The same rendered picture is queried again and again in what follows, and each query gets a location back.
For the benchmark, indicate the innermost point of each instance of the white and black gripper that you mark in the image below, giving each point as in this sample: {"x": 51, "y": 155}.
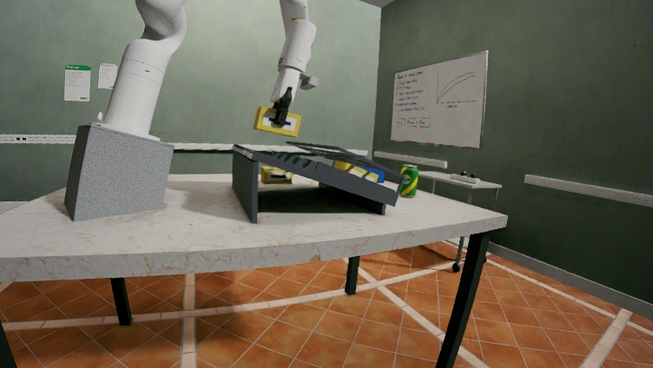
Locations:
{"x": 287, "y": 82}

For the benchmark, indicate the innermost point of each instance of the blue open box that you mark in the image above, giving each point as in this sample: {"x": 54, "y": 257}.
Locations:
{"x": 381, "y": 174}

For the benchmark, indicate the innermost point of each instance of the yellow butter carton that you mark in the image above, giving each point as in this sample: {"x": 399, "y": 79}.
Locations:
{"x": 265, "y": 120}
{"x": 357, "y": 171}
{"x": 272, "y": 175}

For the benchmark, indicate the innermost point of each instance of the green and yellow drink can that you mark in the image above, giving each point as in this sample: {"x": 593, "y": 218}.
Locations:
{"x": 409, "y": 187}

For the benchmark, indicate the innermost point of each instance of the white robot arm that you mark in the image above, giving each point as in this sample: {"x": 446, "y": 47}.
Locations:
{"x": 143, "y": 65}

